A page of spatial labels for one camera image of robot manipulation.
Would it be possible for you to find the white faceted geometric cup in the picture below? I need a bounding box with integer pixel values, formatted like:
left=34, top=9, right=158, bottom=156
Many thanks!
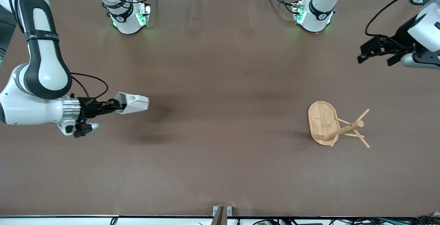
left=114, top=92, right=150, bottom=115

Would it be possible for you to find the grey metal mounting bracket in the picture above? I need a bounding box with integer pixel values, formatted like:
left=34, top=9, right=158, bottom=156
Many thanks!
left=212, top=206, right=232, bottom=217

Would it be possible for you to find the dark camera mount post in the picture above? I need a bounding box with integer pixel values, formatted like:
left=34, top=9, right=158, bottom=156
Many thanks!
left=211, top=207, right=228, bottom=225

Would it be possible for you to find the brown table cover sheet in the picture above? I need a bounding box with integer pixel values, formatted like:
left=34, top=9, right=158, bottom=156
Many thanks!
left=0, top=0, right=440, bottom=217

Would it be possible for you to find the wooden cup rack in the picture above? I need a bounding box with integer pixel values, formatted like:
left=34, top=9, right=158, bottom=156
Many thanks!
left=307, top=101, right=371, bottom=149

